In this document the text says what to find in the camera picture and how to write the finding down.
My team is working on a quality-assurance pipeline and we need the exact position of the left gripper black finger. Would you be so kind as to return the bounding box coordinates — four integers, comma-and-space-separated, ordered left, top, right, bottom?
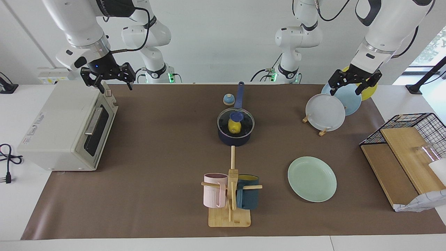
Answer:
355, 73, 383, 96
328, 70, 349, 96

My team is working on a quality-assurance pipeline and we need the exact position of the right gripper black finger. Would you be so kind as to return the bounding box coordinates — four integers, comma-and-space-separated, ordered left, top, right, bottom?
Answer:
81, 68, 105, 94
121, 63, 136, 90

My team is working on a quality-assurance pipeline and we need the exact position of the glass lid with blue knob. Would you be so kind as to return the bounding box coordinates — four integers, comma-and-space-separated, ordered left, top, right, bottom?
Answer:
217, 108, 255, 137

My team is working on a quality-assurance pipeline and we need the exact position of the yellow plate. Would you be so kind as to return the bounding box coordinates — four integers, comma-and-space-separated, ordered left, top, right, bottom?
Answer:
341, 66, 378, 101

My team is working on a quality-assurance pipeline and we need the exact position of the light blue plate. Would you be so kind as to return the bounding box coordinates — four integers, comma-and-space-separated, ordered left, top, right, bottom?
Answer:
321, 82, 362, 116

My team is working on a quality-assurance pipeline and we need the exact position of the grey plate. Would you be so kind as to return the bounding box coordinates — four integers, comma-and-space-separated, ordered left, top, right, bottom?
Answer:
305, 93, 346, 132

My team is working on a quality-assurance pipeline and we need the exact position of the wooden plate rack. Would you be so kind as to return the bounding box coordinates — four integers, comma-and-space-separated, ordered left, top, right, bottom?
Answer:
302, 113, 331, 136

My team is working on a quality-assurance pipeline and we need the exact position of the pale green plate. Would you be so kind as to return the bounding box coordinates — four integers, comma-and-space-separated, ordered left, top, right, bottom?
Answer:
287, 156, 337, 203

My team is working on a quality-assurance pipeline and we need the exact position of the black slanted stand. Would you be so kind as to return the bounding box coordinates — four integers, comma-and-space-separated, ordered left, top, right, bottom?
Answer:
406, 56, 446, 94

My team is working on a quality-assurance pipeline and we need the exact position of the beige toaster oven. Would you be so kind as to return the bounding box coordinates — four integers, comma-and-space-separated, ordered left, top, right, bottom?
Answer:
17, 80, 119, 171

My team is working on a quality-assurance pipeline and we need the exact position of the black stand foot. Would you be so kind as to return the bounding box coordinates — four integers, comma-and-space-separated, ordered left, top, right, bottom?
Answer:
0, 71, 18, 94

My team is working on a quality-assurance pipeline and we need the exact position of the clear glass cup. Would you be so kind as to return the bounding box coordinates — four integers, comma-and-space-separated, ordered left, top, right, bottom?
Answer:
413, 143, 440, 164

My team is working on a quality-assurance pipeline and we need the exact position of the white container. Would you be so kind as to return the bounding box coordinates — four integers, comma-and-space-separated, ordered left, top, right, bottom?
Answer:
429, 159, 446, 176

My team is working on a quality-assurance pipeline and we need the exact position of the brown table mat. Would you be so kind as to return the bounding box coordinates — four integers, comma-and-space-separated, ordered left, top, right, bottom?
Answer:
20, 84, 446, 240

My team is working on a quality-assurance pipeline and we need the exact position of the white plastic bag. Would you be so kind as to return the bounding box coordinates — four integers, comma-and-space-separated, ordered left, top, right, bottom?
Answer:
394, 189, 446, 213

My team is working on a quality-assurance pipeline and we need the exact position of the pink ribbed mug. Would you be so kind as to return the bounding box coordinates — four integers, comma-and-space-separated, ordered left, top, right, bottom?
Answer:
203, 173, 229, 208

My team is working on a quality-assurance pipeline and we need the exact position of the dark teal mug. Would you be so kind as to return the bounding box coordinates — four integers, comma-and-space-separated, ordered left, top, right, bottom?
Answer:
236, 174, 260, 210

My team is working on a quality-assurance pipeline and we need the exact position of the wooden mug tree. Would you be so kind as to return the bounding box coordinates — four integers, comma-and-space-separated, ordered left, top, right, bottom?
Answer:
201, 146, 263, 228

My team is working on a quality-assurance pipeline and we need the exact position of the white wall power strip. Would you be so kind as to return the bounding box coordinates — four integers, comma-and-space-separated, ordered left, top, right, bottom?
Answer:
38, 67, 75, 85

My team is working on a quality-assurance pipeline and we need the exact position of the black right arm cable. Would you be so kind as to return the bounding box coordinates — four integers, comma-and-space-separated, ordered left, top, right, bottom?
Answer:
105, 6, 156, 83

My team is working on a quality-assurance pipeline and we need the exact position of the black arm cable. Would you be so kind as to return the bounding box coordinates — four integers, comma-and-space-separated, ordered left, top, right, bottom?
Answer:
105, 6, 156, 83
251, 0, 419, 83

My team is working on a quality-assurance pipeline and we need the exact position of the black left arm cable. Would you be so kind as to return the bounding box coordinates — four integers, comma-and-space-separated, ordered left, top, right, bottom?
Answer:
251, 0, 419, 83

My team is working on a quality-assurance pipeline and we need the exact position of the black wire basket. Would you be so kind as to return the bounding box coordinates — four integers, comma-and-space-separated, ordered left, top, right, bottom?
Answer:
359, 112, 446, 159

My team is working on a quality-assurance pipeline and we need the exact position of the grey wall conduit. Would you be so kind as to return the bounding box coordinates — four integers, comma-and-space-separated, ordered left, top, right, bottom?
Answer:
3, 0, 57, 69

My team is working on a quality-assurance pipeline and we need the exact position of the black power cord with plug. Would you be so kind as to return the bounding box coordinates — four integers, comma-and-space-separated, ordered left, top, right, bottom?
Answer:
0, 144, 24, 184

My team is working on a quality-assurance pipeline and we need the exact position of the black pot with blue handle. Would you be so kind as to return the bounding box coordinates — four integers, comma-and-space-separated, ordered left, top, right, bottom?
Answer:
217, 82, 255, 146

